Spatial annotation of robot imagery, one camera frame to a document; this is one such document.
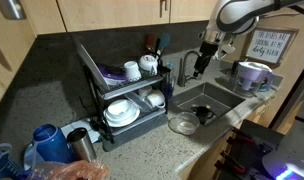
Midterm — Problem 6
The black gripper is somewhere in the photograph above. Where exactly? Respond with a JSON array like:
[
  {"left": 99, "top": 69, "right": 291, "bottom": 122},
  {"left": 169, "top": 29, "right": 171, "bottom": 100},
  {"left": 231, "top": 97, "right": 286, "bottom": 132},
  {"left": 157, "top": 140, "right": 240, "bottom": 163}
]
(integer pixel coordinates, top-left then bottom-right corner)
[{"left": 193, "top": 42, "right": 218, "bottom": 77}]

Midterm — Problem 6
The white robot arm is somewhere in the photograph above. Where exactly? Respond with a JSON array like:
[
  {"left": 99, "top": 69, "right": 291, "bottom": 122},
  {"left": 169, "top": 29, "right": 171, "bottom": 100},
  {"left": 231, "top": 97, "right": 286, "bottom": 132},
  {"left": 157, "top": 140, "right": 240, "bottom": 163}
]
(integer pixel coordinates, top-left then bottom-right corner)
[{"left": 193, "top": 0, "right": 304, "bottom": 77}]

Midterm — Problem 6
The white bowl on lower rack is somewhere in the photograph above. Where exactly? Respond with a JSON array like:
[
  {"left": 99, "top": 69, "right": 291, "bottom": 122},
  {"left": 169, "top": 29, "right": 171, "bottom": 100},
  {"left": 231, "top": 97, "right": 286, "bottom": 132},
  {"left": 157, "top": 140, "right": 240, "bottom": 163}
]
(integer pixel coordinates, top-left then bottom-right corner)
[{"left": 107, "top": 99, "right": 132, "bottom": 116}]

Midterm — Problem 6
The large white plate upright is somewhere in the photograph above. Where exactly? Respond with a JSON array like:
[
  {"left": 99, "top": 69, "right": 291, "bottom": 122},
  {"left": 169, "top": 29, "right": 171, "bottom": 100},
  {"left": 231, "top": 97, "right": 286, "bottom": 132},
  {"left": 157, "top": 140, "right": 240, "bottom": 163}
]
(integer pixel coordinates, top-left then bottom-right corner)
[{"left": 76, "top": 41, "right": 110, "bottom": 90}]

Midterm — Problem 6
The steel sink faucet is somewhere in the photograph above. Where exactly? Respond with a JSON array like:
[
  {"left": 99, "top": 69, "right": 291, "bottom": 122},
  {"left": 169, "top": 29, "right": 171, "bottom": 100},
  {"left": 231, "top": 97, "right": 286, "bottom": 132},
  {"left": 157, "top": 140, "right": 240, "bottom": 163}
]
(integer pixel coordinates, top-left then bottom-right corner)
[{"left": 177, "top": 50, "right": 202, "bottom": 88}]

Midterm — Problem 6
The black utensil holder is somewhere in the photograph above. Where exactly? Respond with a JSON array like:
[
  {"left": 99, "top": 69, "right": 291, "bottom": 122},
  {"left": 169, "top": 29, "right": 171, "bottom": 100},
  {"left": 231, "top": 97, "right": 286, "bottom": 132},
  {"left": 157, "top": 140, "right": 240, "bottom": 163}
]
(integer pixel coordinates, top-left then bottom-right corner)
[{"left": 158, "top": 65, "right": 173, "bottom": 100}]

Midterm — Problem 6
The black mug in sink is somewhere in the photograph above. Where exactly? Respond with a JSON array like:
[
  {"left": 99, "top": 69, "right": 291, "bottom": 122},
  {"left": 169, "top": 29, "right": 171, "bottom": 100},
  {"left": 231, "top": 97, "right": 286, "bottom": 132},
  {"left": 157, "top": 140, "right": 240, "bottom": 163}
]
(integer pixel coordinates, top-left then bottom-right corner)
[{"left": 191, "top": 105, "right": 214, "bottom": 125}]

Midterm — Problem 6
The framed dishes sign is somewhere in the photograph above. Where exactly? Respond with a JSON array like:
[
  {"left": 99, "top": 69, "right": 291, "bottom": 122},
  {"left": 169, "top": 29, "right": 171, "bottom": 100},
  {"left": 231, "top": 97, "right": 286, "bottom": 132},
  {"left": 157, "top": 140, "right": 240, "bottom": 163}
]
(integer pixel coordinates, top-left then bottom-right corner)
[{"left": 245, "top": 27, "right": 297, "bottom": 64}]

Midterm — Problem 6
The white mug upper rack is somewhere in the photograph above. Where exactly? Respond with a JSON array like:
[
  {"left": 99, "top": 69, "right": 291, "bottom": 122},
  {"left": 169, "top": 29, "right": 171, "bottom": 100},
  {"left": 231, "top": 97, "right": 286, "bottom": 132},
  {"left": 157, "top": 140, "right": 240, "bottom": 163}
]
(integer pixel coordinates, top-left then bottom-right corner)
[{"left": 124, "top": 61, "right": 141, "bottom": 81}]

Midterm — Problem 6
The purple lid upper rack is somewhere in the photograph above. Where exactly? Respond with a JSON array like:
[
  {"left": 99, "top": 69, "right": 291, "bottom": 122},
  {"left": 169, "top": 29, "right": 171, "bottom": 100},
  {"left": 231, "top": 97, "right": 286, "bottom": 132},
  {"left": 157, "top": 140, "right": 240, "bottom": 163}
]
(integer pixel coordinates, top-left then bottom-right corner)
[{"left": 98, "top": 65, "right": 127, "bottom": 81}]

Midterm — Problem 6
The black two-tier dish rack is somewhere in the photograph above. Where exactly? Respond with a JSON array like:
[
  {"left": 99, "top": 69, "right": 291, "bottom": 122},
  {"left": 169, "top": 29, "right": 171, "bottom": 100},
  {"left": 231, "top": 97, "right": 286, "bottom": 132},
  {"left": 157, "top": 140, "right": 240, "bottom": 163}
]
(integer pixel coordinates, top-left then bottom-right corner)
[{"left": 83, "top": 65, "right": 167, "bottom": 144}]

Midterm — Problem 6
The steel tumbler cup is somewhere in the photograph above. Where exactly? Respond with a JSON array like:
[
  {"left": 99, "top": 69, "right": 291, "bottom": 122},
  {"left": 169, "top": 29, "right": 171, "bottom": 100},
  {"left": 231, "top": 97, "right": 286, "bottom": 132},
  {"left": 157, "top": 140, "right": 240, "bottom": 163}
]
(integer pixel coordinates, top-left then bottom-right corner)
[{"left": 67, "top": 127, "right": 96, "bottom": 162}]

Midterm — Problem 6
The orange plastic bag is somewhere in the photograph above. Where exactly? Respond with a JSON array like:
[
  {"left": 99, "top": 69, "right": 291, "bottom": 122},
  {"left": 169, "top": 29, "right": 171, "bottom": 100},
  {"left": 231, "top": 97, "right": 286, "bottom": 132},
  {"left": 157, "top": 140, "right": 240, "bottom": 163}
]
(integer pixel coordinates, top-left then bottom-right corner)
[{"left": 27, "top": 160, "right": 110, "bottom": 180}]

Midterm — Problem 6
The blue water bottle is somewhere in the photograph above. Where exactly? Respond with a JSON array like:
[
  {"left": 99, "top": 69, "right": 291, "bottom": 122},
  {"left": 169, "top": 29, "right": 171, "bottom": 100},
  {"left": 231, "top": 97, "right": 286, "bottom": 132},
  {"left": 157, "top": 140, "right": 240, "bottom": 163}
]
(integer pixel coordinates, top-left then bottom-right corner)
[{"left": 32, "top": 124, "right": 75, "bottom": 163}]

